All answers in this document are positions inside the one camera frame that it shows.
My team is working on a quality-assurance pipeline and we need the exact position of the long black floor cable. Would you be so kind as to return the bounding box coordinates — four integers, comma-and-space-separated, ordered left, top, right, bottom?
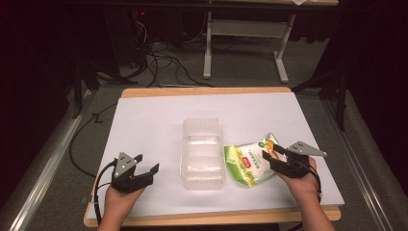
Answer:
68, 101, 118, 179

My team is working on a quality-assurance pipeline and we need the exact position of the dark computer tower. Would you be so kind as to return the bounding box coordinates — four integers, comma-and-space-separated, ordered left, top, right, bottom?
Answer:
105, 8, 152, 69

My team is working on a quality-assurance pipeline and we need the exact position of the metal floor rail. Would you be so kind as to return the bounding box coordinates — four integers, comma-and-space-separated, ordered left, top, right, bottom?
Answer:
319, 98, 392, 231
0, 89, 93, 231

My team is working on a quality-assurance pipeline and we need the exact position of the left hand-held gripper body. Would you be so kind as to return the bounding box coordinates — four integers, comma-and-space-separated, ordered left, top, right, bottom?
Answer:
110, 151, 154, 194

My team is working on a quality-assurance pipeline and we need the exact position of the black metal stand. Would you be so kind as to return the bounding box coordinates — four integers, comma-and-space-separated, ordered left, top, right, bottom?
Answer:
291, 68, 350, 133
70, 59, 140, 120

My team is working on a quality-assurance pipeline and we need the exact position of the wooden table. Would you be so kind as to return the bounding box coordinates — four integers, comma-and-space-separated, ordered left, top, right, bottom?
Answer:
83, 86, 342, 228

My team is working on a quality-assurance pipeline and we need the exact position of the person's left hand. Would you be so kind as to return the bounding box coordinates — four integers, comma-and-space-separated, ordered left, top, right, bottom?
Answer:
104, 185, 146, 223

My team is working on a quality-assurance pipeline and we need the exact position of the person's right hand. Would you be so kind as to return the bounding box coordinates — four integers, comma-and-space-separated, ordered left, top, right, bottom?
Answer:
275, 156, 319, 202

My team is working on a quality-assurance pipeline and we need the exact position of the clear plastic container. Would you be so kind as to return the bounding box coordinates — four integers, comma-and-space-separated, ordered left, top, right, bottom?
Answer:
180, 116, 227, 191

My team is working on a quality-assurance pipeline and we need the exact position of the white metal desk frame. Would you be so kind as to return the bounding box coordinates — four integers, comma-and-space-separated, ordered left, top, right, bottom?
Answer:
202, 0, 340, 85

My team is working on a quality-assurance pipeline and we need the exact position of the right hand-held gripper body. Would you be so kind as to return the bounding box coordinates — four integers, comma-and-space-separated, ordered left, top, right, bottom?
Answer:
271, 141, 328, 179

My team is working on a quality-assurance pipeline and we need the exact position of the hand-held gripper black cable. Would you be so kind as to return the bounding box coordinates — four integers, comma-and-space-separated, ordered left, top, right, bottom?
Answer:
92, 159, 117, 225
299, 159, 323, 204

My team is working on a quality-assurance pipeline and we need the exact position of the tangle of black cables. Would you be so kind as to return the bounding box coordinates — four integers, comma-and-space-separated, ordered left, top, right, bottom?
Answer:
127, 18, 217, 89

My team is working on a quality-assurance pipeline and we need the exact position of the right hand-held gripper black cable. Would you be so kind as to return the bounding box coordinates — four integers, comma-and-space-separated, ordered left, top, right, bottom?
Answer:
299, 159, 323, 204

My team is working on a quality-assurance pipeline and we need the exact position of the green and white snack bag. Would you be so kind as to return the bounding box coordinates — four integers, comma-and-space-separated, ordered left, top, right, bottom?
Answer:
223, 132, 284, 189

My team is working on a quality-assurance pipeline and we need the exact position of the left hand-held gripper black cable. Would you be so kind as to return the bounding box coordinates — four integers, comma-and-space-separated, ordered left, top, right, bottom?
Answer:
92, 159, 117, 225

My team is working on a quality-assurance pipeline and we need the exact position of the white paper sheet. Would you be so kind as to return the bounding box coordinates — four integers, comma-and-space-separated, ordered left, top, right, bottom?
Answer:
87, 91, 346, 220

